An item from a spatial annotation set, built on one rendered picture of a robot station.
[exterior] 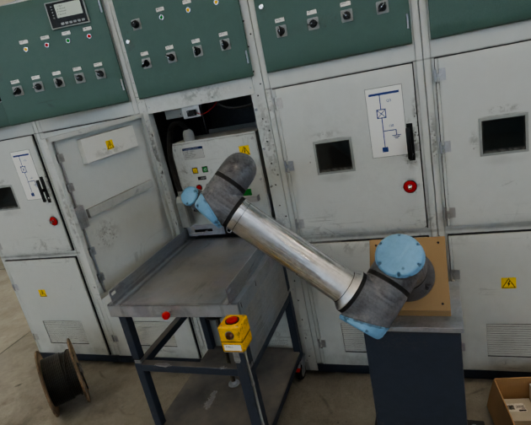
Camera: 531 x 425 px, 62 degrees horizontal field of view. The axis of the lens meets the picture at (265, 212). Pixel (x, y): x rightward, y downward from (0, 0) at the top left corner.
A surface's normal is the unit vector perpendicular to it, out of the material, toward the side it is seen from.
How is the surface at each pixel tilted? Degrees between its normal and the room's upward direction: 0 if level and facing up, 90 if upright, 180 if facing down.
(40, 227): 90
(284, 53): 90
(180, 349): 90
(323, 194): 90
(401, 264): 43
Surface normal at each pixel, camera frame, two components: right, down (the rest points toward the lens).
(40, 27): 0.04, 0.29
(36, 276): -0.31, 0.35
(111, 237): 0.90, -0.04
